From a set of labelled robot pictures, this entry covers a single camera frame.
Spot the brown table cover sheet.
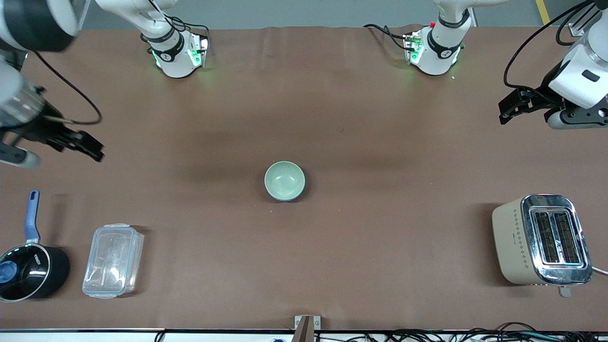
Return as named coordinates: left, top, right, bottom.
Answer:
left=0, top=25, right=608, bottom=332

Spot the glass lid blue knob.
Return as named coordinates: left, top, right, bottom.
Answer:
left=0, top=247, right=49, bottom=300

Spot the metal table edge bracket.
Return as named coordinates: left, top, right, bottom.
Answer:
left=294, top=314, right=322, bottom=342

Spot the beige chrome toaster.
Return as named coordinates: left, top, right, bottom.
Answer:
left=492, top=193, right=594, bottom=299

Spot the clear plastic food container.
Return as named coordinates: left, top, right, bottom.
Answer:
left=82, top=223, right=145, bottom=300

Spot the black looped cable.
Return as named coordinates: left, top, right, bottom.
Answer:
left=555, top=0, right=608, bottom=47

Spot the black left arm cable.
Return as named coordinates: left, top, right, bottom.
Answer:
left=503, top=0, right=595, bottom=92

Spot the black saucepan blue handle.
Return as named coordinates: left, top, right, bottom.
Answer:
left=0, top=190, right=71, bottom=303

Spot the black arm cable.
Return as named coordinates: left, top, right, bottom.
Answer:
left=34, top=51, right=103, bottom=126
left=503, top=0, right=595, bottom=92

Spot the black base cable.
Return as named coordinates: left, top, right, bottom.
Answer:
left=363, top=23, right=414, bottom=51
left=147, top=0, right=210, bottom=41

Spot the tangled black cable bundle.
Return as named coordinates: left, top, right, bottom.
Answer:
left=375, top=322, right=608, bottom=342

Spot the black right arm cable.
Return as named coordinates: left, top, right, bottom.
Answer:
left=34, top=51, right=103, bottom=126

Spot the black left base cable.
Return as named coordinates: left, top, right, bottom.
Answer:
left=363, top=23, right=414, bottom=51

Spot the black right base cable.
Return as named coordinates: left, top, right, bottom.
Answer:
left=147, top=0, right=210, bottom=41

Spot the pale green bowl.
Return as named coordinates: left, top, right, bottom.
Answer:
left=264, top=161, right=306, bottom=201

